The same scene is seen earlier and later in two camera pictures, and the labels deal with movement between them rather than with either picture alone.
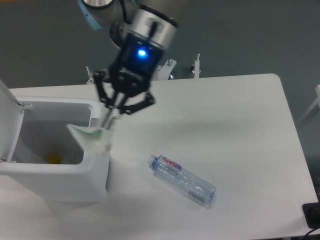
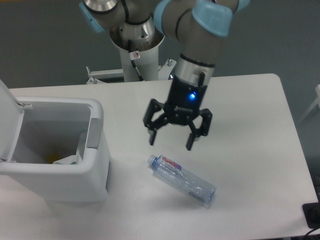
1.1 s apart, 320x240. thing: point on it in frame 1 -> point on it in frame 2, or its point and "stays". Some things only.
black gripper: (131, 74) -> (184, 102)
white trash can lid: (11, 114) stays
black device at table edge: (311, 213) stays
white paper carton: (93, 141) -> (73, 159)
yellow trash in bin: (54, 159) stays
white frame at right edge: (317, 101) stays
